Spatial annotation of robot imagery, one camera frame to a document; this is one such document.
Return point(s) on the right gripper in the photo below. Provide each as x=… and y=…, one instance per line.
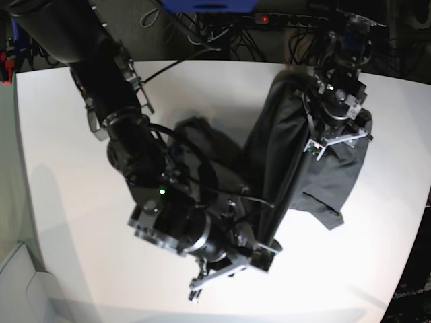
x=234, y=231

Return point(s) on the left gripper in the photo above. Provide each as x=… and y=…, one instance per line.
x=330, y=127

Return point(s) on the dark grey t-shirt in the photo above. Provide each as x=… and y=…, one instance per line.
x=274, y=164

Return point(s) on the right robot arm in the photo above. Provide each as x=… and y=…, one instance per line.
x=180, y=205

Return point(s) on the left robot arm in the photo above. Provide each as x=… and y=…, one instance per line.
x=333, y=100

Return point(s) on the black power strip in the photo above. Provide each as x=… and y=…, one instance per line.
x=281, y=20

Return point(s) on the blue box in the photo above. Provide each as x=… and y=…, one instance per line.
x=210, y=6

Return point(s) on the grey chair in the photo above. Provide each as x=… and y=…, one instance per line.
x=27, y=295

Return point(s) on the red clamp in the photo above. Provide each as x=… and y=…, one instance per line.
x=7, y=68

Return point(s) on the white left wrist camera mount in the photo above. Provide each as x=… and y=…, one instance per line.
x=317, y=147

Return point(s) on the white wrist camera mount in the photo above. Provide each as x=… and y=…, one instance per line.
x=317, y=147
x=260, y=260

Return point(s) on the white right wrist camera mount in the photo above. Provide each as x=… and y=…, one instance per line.
x=260, y=260

